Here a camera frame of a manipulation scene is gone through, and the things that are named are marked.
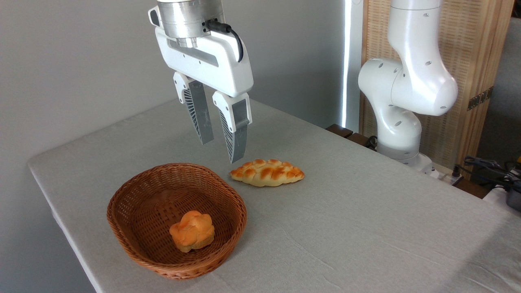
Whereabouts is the black cable bundle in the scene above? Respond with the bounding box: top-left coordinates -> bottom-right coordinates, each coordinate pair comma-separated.
453,155 -> 521,192

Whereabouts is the long braided bread loaf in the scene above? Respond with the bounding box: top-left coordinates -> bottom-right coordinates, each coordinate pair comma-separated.
230,159 -> 305,188

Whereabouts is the dark metal screen hinge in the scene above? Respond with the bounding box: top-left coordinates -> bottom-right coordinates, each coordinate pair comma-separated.
467,86 -> 494,112

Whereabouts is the white power strip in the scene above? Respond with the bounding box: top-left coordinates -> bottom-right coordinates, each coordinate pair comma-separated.
430,166 -> 465,186

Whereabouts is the brown wicker basket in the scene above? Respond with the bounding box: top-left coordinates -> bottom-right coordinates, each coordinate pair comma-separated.
106,163 -> 248,280

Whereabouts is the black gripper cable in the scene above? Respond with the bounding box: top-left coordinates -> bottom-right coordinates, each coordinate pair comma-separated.
204,19 -> 244,63

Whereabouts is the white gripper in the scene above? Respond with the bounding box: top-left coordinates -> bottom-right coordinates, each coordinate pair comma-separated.
148,6 -> 254,164

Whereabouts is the round knotted bread bun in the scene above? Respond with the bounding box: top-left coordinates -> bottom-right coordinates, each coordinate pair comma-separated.
169,210 -> 216,254

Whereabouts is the grey tablecloth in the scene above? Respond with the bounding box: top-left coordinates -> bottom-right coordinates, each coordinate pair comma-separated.
27,87 -> 521,293

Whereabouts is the white vertical frame strip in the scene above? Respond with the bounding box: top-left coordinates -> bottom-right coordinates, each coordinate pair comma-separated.
341,0 -> 364,133

